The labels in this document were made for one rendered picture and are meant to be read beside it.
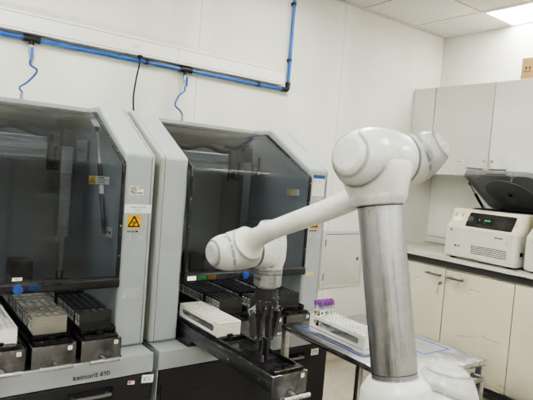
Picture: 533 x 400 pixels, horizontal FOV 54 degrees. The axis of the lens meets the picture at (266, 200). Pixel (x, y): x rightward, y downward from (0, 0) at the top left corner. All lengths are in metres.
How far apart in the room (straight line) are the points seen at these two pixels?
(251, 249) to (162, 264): 0.60
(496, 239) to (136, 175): 2.59
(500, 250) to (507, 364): 0.74
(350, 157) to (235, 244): 0.50
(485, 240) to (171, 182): 2.46
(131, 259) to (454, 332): 2.68
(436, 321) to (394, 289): 2.97
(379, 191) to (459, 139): 3.23
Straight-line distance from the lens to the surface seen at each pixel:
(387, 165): 1.14
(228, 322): 1.92
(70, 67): 3.03
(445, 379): 1.34
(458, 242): 3.98
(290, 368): 1.68
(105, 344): 1.91
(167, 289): 2.05
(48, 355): 1.86
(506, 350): 3.87
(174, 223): 2.01
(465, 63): 4.87
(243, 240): 1.49
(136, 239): 1.95
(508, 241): 3.77
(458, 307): 4.01
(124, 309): 2.00
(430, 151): 1.28
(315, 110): 3.86
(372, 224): 1.16
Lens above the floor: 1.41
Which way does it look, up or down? 3 degrees down
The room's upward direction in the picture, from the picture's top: 4 degrees clockwise
